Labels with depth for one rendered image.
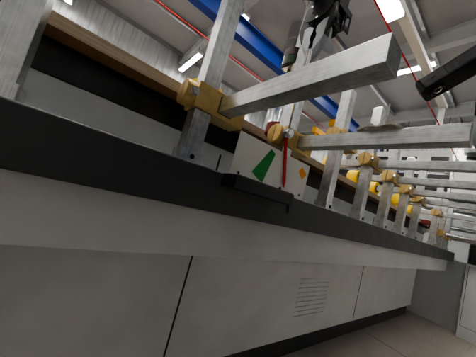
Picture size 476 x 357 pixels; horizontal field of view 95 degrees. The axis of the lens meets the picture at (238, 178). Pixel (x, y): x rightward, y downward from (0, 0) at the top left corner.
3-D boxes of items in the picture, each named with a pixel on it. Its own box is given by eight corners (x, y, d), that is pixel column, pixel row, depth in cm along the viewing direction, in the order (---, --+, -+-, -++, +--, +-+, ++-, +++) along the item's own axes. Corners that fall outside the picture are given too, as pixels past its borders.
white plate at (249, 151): (302, 200, 61) (311, 166, 62) (229, 175, 45) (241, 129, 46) (301, 200, 61) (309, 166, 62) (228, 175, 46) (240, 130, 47)
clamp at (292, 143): (309, 159, 61) (314, 142, 62) (278, 141, 53) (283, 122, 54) (294, 158, 66) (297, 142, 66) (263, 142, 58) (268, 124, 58)
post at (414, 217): (413, 248, 130) (428, 171, 135) (411, 247, 128) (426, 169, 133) (406, 246, 133) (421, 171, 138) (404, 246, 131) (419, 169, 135)
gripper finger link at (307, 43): (321, 73, 52) (329, 38, 53) (307, 59, 49) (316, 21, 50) (309, 76, 55) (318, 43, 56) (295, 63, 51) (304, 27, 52)
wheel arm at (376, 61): (396, 88, 21) (404, 48, 22) (383, 69, 19) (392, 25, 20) (197, 129, 56) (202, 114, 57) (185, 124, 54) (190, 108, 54)
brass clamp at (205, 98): (243, 129, 46) (249, 107, 46) (185, 99, 38) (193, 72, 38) (227, 132, 51) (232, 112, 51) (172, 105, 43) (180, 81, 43)
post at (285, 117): (275, 218, 56) (317, 48, 60) (265, 216, 54) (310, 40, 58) (265, 214, 59) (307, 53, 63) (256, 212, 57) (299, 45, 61)
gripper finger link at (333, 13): (334, 35, 47) (343, -2, 47) (331, 30, 46) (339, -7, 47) (314, 44, 50) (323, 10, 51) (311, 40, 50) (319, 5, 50)
